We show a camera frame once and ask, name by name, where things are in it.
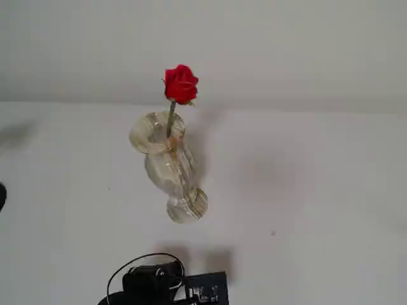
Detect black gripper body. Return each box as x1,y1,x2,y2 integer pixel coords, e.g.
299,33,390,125
121,264,187,305

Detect red rose with green stem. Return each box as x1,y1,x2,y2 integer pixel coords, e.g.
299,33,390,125
162,64,200,138

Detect black rounded object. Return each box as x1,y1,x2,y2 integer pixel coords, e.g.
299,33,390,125
0,182,8,214

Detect red white black servo wire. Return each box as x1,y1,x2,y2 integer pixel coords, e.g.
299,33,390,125
168,274,186,292

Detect black camera module on mount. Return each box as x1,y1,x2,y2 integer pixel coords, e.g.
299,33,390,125
173,270,230,305

